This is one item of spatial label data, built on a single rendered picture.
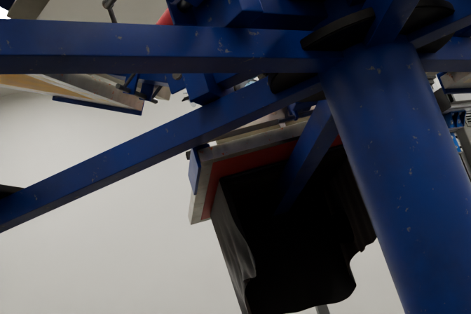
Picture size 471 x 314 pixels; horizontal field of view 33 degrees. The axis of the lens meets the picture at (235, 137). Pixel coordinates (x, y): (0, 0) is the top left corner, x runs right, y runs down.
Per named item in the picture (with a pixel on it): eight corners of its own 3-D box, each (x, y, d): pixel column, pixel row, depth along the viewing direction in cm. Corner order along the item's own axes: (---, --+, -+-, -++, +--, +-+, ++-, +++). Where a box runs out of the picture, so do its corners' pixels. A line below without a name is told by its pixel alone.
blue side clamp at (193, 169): (193, 195, 247) (187, 174, 249) (209, 191, 248) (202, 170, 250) (198, 167, 219) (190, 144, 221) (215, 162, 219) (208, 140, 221)
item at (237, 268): (244, 329, 272) (209, 214, 284) (255, 326, 272) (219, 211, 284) (261, 314, 228) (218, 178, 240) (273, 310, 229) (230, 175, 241)
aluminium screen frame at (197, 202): (190, 225, 293) (187, 215, 294) (336, 183, 303) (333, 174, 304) (200, 162, 219) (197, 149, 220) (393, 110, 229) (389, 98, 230)
